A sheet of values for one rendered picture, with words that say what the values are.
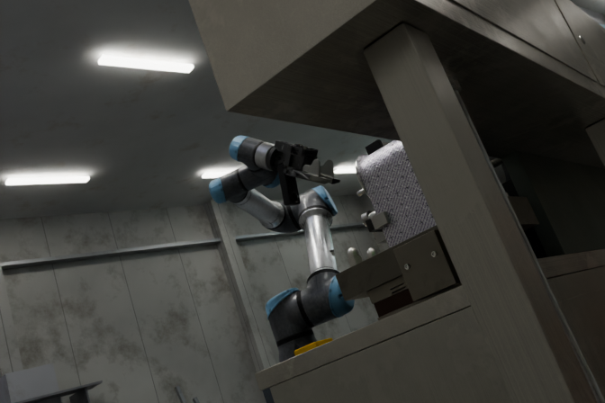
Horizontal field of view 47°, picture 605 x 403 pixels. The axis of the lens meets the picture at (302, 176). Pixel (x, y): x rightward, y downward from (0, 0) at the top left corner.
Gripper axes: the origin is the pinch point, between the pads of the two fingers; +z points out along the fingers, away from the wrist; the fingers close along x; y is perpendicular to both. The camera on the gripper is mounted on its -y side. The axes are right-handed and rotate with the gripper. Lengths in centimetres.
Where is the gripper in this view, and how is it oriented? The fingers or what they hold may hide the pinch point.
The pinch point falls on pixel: (330, 183)
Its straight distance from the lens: 181.2
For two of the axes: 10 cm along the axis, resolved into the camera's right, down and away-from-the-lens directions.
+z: 7.7, 2.3, -5.9
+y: 2.0, -9.7, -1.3
